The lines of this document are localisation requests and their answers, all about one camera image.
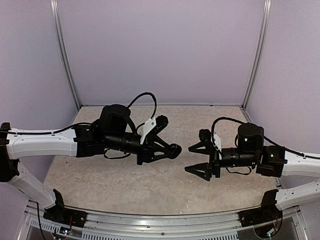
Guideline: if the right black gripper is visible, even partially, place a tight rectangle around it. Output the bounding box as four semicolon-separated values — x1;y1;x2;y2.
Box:
185;141;258;182

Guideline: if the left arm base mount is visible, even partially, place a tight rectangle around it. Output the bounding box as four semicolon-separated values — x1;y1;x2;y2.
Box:
43;189;88;228

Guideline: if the aluminium frame post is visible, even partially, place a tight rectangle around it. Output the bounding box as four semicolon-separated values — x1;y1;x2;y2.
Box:
49;0;82;111
241;0;272;112

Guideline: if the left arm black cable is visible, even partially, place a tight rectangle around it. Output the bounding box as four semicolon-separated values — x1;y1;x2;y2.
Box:
0;91;158;160

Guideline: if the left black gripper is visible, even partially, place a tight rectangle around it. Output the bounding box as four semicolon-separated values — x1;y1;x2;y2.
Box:
105;132;173;166

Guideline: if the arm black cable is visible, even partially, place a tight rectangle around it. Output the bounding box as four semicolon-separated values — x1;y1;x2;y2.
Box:
209;116;320;176
0;91;158;160

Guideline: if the black earbud charging case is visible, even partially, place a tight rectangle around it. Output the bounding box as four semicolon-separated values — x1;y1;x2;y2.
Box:
168;143;182;160

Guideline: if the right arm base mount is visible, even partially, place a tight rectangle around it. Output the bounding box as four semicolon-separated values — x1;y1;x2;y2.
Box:
238;199;283;227

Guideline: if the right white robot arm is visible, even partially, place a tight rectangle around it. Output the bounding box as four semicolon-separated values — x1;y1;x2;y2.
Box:
185;123;320;222

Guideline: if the front aluminium rail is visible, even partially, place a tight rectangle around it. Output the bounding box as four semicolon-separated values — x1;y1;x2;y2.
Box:
23;199;305;240

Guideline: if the left aluminium frame post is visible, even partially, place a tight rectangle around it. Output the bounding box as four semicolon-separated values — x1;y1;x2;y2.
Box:
49;0;82;111

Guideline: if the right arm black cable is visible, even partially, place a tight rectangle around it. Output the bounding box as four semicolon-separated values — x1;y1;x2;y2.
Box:
209;116;320;176

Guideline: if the right aluminium frame post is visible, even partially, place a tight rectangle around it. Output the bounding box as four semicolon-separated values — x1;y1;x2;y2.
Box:
241;0;272;112

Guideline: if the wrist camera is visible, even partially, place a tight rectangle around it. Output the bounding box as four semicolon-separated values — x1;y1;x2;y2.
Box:
198;129;222;151
139;115;169;145

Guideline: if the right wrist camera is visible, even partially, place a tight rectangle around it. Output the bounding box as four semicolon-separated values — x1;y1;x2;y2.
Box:
198;129;222;151

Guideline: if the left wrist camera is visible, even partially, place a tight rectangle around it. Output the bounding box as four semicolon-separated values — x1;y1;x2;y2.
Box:
139;115;169;145

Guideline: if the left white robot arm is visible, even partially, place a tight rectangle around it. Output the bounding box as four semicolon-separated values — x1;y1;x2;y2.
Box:
0;104;182;223

